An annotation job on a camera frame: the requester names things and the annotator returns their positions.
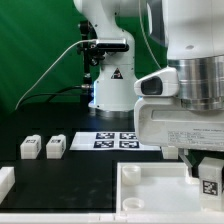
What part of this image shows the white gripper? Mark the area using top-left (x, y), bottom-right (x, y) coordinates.
top-left (134, 97), bottom-right (224, 176)

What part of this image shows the white square tabletop tray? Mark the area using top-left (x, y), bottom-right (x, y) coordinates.
top-left (116, 163), bottom-right (224, 214)

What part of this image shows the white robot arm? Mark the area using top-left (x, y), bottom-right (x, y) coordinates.
top-left (73, 0), bottom-right (224, 177)

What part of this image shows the white sheet with tags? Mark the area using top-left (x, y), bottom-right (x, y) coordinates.
top-left (70, 132), bottom-right (160, 151)

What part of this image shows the white left obstacle bar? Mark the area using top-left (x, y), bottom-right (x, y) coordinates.
top-left (0, 167), bottom-right (15, 204)

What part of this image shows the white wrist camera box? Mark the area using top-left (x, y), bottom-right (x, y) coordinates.
top-left (134, 67), bottom-right (180, 97)

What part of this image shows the black base cable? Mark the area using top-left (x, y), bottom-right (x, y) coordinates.
top-left (19, 85), bottom-right (94, 108)

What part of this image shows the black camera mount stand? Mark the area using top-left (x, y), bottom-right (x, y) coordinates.
top-left (77, 20), bottom-right (106, 84)

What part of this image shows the grey camera cable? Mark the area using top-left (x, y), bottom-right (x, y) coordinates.
top-left (14, 39), bottom-right (98, 111)

